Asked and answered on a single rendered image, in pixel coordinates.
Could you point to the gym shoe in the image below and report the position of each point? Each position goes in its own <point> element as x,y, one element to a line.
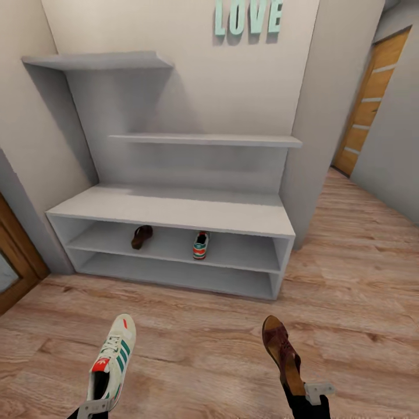
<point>201,243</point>
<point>107,375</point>

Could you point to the sandal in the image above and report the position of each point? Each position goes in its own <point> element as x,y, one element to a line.
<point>275,338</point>
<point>140,235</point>

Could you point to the decorative sign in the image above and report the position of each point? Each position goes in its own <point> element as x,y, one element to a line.
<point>237,15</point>

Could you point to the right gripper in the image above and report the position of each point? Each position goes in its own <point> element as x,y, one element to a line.
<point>303,409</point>

